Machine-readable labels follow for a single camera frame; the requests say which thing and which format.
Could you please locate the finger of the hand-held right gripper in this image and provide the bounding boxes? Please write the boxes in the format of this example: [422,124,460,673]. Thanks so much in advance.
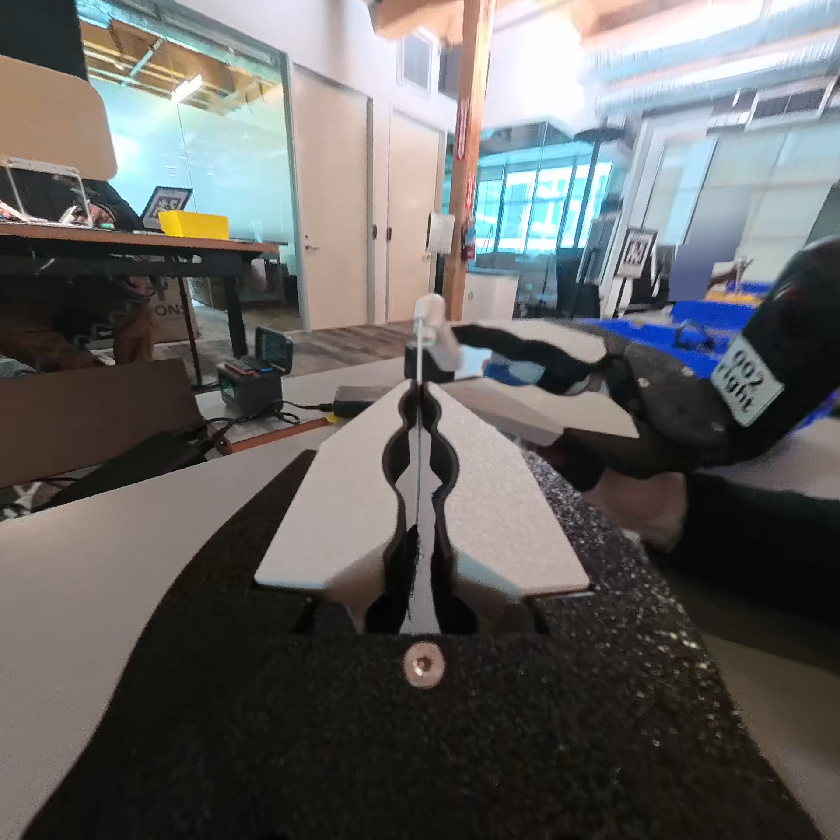
[440,377,642,448]
[451,319,609,396]

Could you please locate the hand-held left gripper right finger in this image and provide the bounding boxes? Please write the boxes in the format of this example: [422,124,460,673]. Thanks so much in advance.
[423,382,593,634]

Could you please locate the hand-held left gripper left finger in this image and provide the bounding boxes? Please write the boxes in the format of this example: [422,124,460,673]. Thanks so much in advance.
[253,381,420,634]

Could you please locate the large blue plastic bin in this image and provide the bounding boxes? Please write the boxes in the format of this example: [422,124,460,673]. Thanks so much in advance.
[486,298,840,431]

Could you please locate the white cable with plug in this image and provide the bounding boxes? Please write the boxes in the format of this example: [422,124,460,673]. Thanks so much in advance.
[403,293,465,621]

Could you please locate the person's right forearm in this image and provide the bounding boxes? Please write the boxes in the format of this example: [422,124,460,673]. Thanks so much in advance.
[650,462,840,624]

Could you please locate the person's right hand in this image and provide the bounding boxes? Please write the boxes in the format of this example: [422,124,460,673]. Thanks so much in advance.
[583,469,689,551]

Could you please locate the framed sign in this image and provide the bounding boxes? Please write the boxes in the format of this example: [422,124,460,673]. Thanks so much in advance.
[613,227,660,281]

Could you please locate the black adapter cube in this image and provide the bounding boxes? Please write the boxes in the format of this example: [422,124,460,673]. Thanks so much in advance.
[403,344,457,386]

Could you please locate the black power bank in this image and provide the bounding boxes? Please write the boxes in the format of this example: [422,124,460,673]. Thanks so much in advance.
[333,385,396,419]

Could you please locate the black charging case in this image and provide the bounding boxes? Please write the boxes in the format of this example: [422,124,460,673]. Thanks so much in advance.
[217,326,294,412]

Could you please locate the black round disc on pole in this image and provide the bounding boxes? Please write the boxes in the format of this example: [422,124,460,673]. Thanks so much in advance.
[571,126,624,250]

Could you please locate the cardboard box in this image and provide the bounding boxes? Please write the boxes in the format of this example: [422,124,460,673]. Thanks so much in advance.
[147,276,204,345]

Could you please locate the dark flat box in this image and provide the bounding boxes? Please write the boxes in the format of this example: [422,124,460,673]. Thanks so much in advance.
[0,357,209,491]

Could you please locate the white double doors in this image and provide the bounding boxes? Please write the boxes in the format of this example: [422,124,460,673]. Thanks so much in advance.
[292,62,448,330]

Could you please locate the yellow box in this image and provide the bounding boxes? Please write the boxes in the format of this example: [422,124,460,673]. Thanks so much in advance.
[159,210,231,240]

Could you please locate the wooden desk with black legs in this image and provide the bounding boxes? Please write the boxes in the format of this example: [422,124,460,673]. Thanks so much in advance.
[0,222,282,389]

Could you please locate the wooden panel on white stand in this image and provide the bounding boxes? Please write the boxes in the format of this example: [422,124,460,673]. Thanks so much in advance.
[0,54,119,228]

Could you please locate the black cable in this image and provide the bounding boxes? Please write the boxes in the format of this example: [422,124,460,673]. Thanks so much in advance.
[197,399,337,455]

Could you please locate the wooden support post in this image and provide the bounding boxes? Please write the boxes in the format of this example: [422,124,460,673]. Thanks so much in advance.
[436,0,497,322]

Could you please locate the grey wall vent grille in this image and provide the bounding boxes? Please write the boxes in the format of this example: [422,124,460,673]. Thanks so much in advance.
[397,29,438,93]

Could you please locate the white wall vent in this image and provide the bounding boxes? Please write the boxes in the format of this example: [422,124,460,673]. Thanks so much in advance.
[748,88,829,127]

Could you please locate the black wall screen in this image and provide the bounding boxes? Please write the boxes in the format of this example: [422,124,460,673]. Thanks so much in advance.
[0,0,89,83]

